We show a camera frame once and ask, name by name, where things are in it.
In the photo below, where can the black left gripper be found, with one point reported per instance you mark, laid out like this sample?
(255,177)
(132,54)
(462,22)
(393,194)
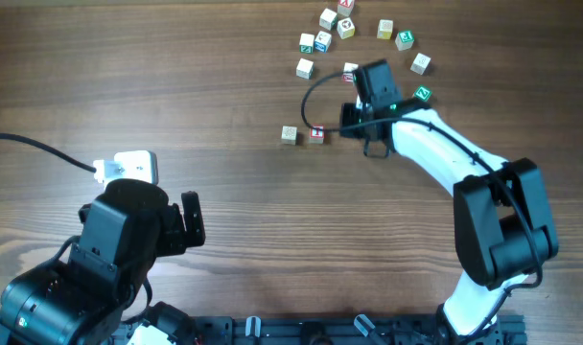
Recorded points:
(174,239)

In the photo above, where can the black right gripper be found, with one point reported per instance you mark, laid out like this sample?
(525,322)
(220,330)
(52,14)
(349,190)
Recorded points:
(346,113)

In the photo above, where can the wooden block red letter I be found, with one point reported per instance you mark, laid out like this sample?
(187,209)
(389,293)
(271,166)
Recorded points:
(317,135)

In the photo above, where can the wooden block blue side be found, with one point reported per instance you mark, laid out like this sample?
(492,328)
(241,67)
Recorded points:
(289,135)

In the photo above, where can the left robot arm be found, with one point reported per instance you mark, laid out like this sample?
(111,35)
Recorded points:
(79,295)

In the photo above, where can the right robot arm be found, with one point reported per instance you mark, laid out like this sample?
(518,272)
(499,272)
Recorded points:
(504,231)

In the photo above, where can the wooden block red bottom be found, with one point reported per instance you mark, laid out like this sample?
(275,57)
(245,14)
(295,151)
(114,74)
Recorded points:
(348,71)

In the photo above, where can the wooden block green letter Z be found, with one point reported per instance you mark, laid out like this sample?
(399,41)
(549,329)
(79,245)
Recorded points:
(422,93)

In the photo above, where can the plain pale wooden block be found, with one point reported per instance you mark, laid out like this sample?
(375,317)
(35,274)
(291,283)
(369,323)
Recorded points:
(420,64)

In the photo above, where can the wooden block yellow picture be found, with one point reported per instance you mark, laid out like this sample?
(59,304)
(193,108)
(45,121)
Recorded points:
(345,28)

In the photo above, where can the wooden block blue picture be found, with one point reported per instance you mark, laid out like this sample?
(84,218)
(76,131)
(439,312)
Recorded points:
(322,42)

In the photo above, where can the wooden block green Z side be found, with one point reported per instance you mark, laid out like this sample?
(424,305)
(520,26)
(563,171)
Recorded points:
(306,43)

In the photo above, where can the wooden block red letter X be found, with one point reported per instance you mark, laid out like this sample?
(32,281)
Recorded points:
(345,7)

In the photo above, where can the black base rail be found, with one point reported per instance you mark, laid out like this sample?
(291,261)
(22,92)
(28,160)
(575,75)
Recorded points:
(164,324)

